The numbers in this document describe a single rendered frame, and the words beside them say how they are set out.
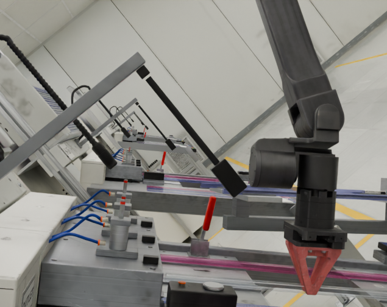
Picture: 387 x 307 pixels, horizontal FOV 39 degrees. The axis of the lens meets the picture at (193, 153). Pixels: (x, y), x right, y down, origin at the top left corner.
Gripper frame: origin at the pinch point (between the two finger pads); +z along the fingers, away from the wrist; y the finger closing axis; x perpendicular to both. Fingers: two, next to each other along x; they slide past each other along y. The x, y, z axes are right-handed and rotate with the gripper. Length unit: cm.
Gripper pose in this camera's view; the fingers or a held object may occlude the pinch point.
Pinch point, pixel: (309, 287)
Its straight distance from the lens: 84.9
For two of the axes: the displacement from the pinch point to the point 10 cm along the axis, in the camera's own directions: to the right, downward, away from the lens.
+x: 9.9, 0.6, 1.1
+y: 1.1, 0.2, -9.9
